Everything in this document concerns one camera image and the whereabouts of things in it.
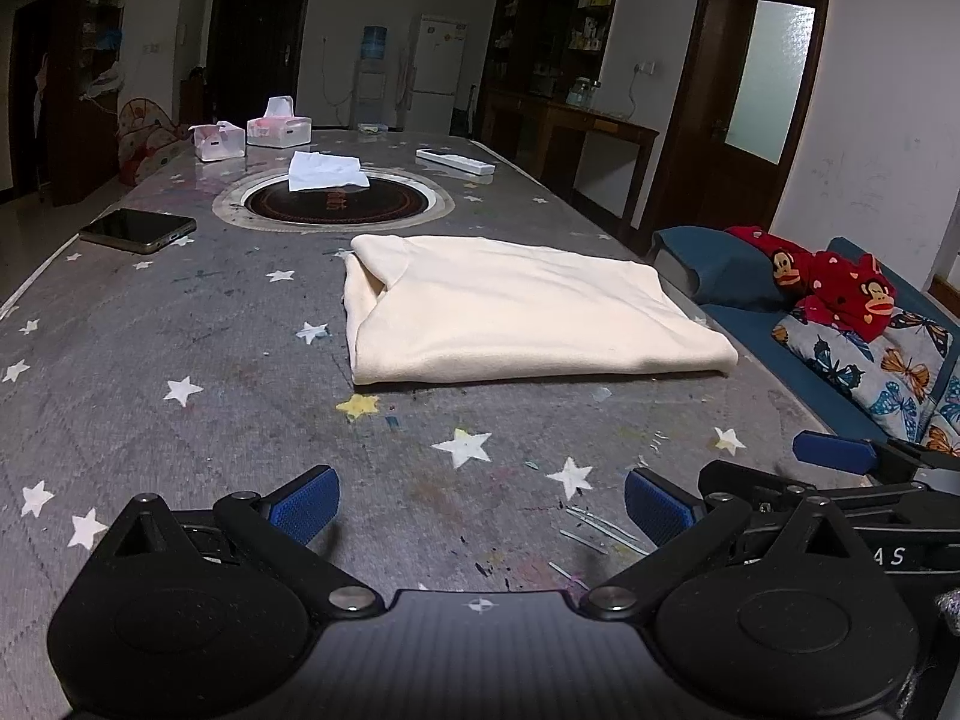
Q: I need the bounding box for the white remote control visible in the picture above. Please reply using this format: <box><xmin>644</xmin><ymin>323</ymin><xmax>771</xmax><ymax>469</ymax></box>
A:
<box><xmin>416</xmin><ymin>148</ymin><xmax>497</xmax><ymax>176</ymax></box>

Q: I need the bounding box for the butterfly print pillow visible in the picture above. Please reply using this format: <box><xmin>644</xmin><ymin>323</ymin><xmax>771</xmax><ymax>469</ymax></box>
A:
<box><xmin>772</xmin><ymin>307</ymin><xmax>960</xmax><ymax>458</ymax></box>

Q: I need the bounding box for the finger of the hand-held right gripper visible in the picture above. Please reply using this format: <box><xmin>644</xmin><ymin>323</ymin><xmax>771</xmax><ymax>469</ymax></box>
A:
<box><xmin>697</xmin><ymin>460</ymin><xmax>932</xmax><ymax>515</ymax></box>
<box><xmin>793</xmin><ymin>431</ymin><xmax>960</xmax><ymax>475</ymax></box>

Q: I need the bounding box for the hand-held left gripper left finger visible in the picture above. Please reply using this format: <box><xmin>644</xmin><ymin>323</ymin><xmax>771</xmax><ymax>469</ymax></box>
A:
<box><xmin>101</xmin><ymin>465</ymin><xmax>385</xmax><ymax>614</ymax></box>

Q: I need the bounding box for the white refrigerator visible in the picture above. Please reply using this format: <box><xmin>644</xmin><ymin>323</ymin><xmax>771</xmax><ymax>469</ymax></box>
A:
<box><xmin>405</xmin><ymin>13</ymin><xmax>467</xmax><ymax>137</ymax></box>

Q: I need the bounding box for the large pink white tissue box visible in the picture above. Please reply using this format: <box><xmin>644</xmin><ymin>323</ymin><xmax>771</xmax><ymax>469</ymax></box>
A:
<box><xmin>247</xmin><ymin>96</ymin><xmax>312</xmax><ymax>148</ymax></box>

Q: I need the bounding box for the dark smartphone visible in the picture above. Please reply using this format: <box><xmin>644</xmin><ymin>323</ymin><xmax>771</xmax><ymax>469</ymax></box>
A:
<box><xmin>79</xmin><ymin>208</ymin><xmax>197</xmax><ymax>254</ymax></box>

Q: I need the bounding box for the wooden door with frosted glass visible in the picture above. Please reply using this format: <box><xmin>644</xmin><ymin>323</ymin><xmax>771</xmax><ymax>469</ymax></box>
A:
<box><xmin>645</xmin><ymin>0</ymin><xmax>835</xmax><ymax>248</ymax></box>

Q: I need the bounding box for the red monkey plush pillow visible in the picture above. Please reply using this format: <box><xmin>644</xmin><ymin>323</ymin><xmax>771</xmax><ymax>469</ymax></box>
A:
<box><xmin>724</xmin><ymin>225</ymin><xmax>901</xmax><ymax>342</ymax></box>

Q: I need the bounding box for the dark wooden door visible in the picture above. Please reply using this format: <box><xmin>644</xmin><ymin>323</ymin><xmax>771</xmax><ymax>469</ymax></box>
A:
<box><xmin>204</xmin><ymin>0</ymin><xmax>314</xmax><ymax>128</ymax></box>

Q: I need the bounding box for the grey star print tablecloth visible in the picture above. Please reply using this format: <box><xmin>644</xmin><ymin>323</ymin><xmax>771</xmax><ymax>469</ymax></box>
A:
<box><xmin>0</xmin><ymin>127</ymin><xmax>901</xmax><ymax>720</ymax></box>

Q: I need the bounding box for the blue covered sofa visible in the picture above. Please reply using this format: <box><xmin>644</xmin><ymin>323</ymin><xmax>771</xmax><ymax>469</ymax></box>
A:
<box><xmin>649</xmin><ymin>225</ymin><xmax>960</xmax><ymax>458</ymax></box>

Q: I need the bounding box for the dark wooden shelf cabinet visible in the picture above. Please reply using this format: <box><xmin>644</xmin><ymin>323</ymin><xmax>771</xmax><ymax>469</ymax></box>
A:
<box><xmin>45</xmin><ymin>0</ymin><xmax>134</xmax><ymax>207</ymax></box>

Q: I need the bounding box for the round built-in induction cooker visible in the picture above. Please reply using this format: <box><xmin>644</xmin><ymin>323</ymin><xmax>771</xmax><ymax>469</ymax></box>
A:
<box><xmin>212</xmin><ymin>167</ymin><xmax>453</xmax><ymax>232</ymax></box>

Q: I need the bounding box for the white tissue sheet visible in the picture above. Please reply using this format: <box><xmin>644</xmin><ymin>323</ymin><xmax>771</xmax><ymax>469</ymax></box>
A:
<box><xmin>288</xmin><ymin>151</ymin><xmax>370</xmax><ymax>194</ymax></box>

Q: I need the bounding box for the wooden side desk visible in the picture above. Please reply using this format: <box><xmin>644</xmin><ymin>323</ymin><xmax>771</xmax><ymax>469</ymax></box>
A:
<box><xmin>480</xmin><ymin>86</ymin><xmax>661</xmax><ymax>230</ymax></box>

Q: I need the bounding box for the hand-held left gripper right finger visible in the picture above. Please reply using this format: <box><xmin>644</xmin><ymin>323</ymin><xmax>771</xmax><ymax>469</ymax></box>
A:
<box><xmin>579</xmin><ymin>467</ymin><xmax>863</xmax><ymax>616</ymax></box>

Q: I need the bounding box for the small pink white tissue pack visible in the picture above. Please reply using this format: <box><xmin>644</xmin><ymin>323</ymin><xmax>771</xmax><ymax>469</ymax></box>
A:
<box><xmin>187</xmin><ymin>121</ymin><xmax>246</xmax><ymax>163</ymax></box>

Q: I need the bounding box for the dark wooden display cabinet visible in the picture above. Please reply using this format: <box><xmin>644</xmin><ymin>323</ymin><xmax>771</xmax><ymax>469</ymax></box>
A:
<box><xmin>480</xmin><ymin>0</ymin><xmax>626</xmax><ymax>102</ymax></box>

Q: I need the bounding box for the cream fleece garment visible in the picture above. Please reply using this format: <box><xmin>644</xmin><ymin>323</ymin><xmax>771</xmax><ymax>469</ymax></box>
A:
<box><xmin>343</xmin><ymin>234</ymin><xmax>740</xmax><ymax>387</ymax></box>

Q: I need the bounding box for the white water dispenser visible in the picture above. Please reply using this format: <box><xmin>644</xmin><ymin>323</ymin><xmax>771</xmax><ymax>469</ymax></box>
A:
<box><xmin>352</xmin><ymin>58</ymin><xmax>389</xmax><ymax>128</ymax></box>

